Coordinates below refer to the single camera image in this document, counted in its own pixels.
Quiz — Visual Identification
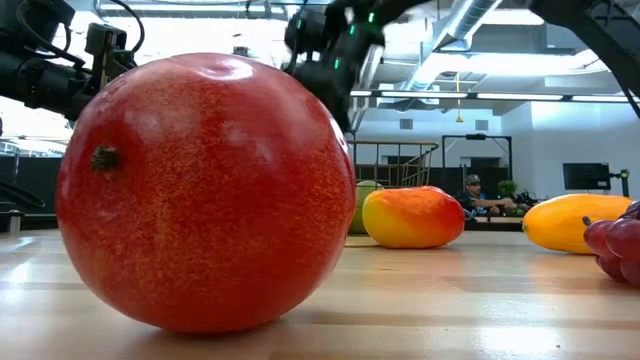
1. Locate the yellow mango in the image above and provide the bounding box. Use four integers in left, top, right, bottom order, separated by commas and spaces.
522, 193, 635, 255

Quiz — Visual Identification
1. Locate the yellow hanging cord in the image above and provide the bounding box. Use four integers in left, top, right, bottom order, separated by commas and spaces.
453, 72, 465, 124

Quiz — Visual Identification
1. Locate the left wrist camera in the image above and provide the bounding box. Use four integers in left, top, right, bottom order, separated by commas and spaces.
84, 22, 137, 84

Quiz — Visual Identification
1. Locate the purple grape bunch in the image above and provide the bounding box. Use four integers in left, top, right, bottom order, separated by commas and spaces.
582, 199, 640, 287

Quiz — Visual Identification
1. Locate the gold wire basket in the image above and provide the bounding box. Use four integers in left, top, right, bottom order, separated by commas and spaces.
347, 140, 440, 191

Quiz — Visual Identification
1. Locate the slanted silver duct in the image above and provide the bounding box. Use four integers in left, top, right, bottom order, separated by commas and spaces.
402, 0, 504, 96

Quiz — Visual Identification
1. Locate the large green pear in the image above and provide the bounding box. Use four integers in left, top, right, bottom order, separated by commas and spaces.
348, 179, 386, 235

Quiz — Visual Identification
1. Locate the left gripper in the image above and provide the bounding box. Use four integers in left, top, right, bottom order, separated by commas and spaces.
47, 57, 119, 124

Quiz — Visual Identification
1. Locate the red pomegranate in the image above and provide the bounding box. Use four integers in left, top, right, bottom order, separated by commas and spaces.
55, 52, 357, 334

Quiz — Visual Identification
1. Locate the black gantry frame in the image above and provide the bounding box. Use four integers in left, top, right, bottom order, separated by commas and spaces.
441, 133, 514, 184

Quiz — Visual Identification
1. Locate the long strip light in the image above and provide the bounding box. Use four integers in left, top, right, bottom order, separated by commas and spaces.
349, 89, 640, 104

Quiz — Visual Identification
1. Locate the person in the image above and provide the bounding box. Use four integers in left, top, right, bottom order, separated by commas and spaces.
457, 173, 519, 217

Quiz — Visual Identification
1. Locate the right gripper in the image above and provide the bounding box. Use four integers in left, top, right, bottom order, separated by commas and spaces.
299, 47, 371, 134

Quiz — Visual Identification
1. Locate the black monitor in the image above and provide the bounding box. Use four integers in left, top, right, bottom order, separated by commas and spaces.
562, 162, 612, 191

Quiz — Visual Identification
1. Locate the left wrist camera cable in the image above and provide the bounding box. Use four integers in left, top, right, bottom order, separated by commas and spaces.
107, 0, 146, 54

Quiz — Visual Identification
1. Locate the red orange mango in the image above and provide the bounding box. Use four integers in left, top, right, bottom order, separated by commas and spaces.
361, 185, 466, 250

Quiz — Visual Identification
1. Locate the black partition panel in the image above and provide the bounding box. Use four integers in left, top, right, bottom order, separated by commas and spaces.
0, 155, 64, 216

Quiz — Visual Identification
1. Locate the small green background plant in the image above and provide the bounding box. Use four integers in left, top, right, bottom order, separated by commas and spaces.
496, 179, 520, 201

